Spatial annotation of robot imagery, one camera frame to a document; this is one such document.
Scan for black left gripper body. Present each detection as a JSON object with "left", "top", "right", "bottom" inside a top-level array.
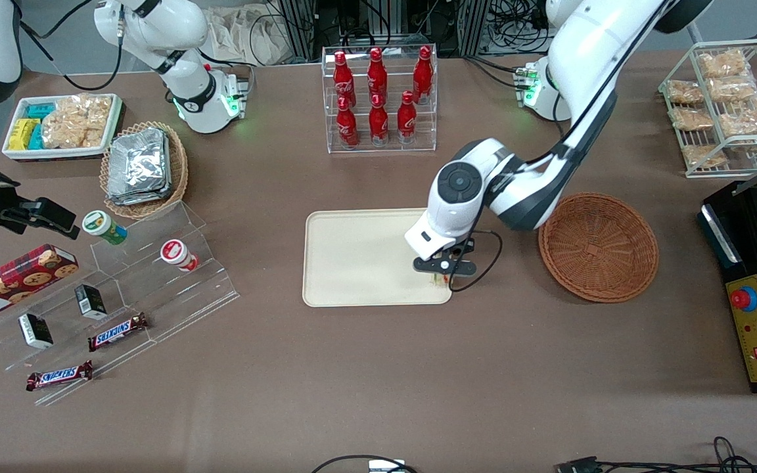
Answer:
[{"left": 413, "top": 239, "right": 477, "bottom": 277}]

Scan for white rectangular snack tray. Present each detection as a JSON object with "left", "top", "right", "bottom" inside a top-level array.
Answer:
[{"left": 1, "top": 93, "right": 124, "bottom": 162}]

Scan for beige plastic tray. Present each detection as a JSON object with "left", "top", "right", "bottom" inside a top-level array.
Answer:
[{"left": 302, "top": 208, "right": 453, "bottom": 308}]

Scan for round brown wicker basket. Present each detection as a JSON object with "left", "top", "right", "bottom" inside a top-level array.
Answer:
[{"left": 538, "top": 192, "right": 660, "bottom": 304}]

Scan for oval tan wicker basket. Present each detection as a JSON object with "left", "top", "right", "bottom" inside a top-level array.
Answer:
[{"left": 99, "top": 120, "right": 190, "bottom": 220}]

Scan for yellow snack packet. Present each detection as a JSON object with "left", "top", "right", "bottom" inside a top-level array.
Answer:
[{"left": 7, "top": 118, "right": 41, "bottom": 151}]

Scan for red tartan cookie box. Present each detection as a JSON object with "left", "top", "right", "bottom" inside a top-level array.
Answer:
[{"left": 0, "top": 243, "right": 80, "bottom": 325}]

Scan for clear bag of rice crackers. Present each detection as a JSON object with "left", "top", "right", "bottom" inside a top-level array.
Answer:
[{"left": 41, "top": 93, "right": 114, "bottom": 150}]

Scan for green lidded snack cup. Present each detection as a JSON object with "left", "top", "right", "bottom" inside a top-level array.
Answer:
[{"left": 81, "top": 210, "right": 128, "bottom": 246}]

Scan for clear acrylic bottle rack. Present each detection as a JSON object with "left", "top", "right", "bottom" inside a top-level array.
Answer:
[{"left": 321, "top": 44, "right": 439, "bottom": 155}]

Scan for small black box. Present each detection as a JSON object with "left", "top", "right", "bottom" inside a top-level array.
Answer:
[
  {"left": 18, "top": 313, "right": 55, "bottom": 350},
  {"left": 74, "top": 283, "right": 108, "bottom": 321}
]

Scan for red cola bottle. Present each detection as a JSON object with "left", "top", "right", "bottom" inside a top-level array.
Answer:
[
  {"left": 336, "top": 97, "right": 360, "bottom": 149},
  {"left": 333, "top": 51, "right": 357, "bottom": 110},
  {"left": 366, "top": 47, "right": 390, "bottom": 106},
  {"left": 368, "top": 93, "right": 390, "bottom": 147},
  {"left": 412, "top": 45, "right": 435, "bottom": 105},
  {"left": 396, "top": 91, "right": 418, "bottom": 145}
]

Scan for silver foil packet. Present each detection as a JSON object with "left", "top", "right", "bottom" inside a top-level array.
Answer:
[
  {"left": 106, "top": 131, "right": 173, "bottom": 207},
  {"left": 108, "top": 127, "right": 170, "bottom": 196}
]

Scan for brown Snickers bar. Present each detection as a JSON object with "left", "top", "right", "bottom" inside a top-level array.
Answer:
[
  {"left": 26, "top": 359, "right": 94, "bottom": 393},
  {"left": 87, "top": 312, "right": 150, "bottom": 353}
]

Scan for clear acrylic stepped display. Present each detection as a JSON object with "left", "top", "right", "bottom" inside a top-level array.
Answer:
[{"left": 0, "top": 200, "right": 241, "bottom": 407}]

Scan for red lidded snack cup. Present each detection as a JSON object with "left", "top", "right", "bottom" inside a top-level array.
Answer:
[{"left": 160, "top": 238, "right": 200, "bottom": 273}]

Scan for bagged fried snack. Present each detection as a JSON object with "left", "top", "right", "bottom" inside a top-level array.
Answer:
[
  {"left": 697, "top": 49, "right": 750, "bottom": 79},
  {"left": 666, "top": 79, "right": 705, "bottom": 105},
  {"left": 668, "top": 106, "right": 716, "bottom": 131},
  {"left": 707, "top": 75, "right": 757, "bottom": 105},
  {"left": 719, "top": 97, "right": 757, "bottom": 137},
  {"left": 681, "top": 144, "right": 729, "bottom": 169}
]

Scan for red emergency stop button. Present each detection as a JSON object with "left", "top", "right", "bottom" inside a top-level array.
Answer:
[{"left": 730, "top": 286, "right": 757, "bottom": 313}]

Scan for beige cloth bag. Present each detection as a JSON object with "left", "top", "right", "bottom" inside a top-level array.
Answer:
[{"left": 204, "top": 4, "right": 295, "bottom": 67}]

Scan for black yellow control box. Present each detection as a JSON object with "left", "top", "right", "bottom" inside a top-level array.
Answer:
[{"left": 697, "top": 180, "right": 757, "bottom": 395}]

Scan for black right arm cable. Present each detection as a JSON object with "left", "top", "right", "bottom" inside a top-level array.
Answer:
[{"left": 18, "top": 0, "right": 124, "bottom": 92}]

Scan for black cable loop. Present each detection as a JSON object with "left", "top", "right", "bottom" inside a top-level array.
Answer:
[{"left": 311, "top": 454, "right": 419, "bottom": 473}]

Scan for black cable connector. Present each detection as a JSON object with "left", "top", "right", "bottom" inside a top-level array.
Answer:
[{"left": 555, "top": 456, "right": 604, "bottom": 473}]

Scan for background cable tangle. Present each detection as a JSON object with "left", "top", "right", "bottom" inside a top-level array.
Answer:
[{"left": 482, "top": 0, "right": 553, "bottom": 56}]

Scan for white wire rack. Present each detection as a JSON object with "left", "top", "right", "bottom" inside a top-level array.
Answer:
[{"left": 657, "top": 38, "right": 757, "bottom": 180}]

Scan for black tangled floor cables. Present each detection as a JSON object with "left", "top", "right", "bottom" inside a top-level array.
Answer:
[{"left": 599, "top": 436, "right": 757, "bottom": 473}]

